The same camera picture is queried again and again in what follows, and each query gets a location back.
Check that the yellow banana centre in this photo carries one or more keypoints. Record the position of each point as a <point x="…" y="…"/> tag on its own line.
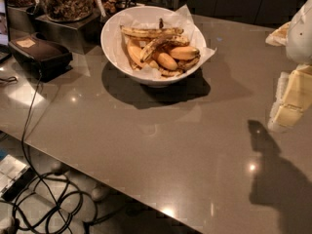
<point x="165" y="60"/>

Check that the white paper liner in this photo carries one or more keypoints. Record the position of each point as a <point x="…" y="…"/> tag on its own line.
<point x="165" y="73"/>

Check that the glass jar of nuts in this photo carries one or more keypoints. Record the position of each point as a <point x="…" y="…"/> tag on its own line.
<point x="67" y="10"/>

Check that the top spotted banana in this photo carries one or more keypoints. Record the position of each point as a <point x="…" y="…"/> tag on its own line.
<point x="149" y="32"/>

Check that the spotted banana bottom right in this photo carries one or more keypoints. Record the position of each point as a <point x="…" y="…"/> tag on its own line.
<point x="187" y="64"/>

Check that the white ceramic bowl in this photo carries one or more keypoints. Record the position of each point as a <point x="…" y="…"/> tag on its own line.
<point x="113" y="42"/>

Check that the yellow banana right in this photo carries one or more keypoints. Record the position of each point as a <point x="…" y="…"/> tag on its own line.
<point x="184" y="53"/>

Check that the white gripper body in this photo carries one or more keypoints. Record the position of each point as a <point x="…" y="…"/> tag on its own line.
<point x="300" y="38"/>

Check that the long spotted banana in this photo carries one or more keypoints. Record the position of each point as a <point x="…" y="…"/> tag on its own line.
<point x="151" y="47"/>

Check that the black device box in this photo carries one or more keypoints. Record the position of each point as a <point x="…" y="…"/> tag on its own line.
<point x="44" y="60"/>

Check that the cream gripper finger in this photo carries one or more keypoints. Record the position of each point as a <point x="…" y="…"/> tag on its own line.
<point x="293" y="98"/>
<point x="279" y="36"/>

